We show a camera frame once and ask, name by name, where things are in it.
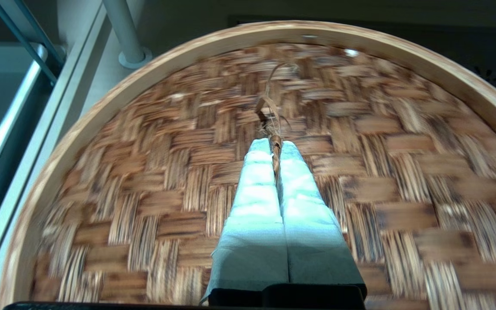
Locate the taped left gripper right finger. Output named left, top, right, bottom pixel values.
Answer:
left=277, top=140, right=368, bottom=288

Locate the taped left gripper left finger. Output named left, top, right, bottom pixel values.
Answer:
left=202, top=138, right=290, bottom=303

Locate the woven bamboo steamer lid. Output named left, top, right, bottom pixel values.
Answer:
left=0, top=21, right=496, bottom=310

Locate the white pole base flange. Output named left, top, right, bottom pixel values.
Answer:
left=118, top=45, right=154, bottom=70

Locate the white round pole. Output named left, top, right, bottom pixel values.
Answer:
left=102, top=0, right=146, bottom=59

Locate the grey metal rack frame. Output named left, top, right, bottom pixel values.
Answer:
left=0, top=0, right=65, bottom=84

